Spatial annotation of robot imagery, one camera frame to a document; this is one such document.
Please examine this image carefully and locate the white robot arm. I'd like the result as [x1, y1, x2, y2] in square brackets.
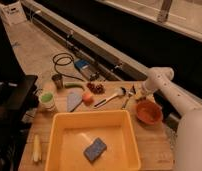
[142, 67, 202, 171]

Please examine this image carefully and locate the metal cup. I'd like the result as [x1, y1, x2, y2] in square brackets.
[52, 74, 63, 89]

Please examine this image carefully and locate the white cup green inside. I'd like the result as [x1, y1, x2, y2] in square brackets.
[39, 92, 56, 111]

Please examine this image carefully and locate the red grapes bunch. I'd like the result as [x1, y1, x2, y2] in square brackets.
[87, 83, 105, 94]

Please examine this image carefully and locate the orange carrot toy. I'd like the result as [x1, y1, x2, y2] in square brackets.
[82, 92, 94, 106]

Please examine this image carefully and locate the grey spatula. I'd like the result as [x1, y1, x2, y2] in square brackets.
[67, 92, 82, 112]

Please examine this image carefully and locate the metal fork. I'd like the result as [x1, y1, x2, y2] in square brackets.
[121, 85, 136, 109]

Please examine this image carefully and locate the green cucumber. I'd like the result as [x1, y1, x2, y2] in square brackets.
[64, 83, 84, 90]

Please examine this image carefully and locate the yellow plastic tub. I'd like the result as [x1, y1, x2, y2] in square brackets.
[45, 110, 141, 171]

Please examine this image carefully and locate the orange bowl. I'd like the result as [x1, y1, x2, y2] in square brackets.
[135, 100, 163, 125]

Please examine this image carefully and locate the blue sponge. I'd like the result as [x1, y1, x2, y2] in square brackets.
[83, 138, 107, 163]

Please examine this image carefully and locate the yellow corn piece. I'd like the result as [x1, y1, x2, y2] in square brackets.
[32, 134, 42, 163]

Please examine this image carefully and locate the black side furniture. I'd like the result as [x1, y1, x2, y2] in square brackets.
[0, 17, 38, 171]

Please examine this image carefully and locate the white paper bag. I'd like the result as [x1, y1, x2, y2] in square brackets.
[0, 1, 27, 26]

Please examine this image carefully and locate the black cable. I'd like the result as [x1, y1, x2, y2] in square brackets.
[52, 52, 86, 83]

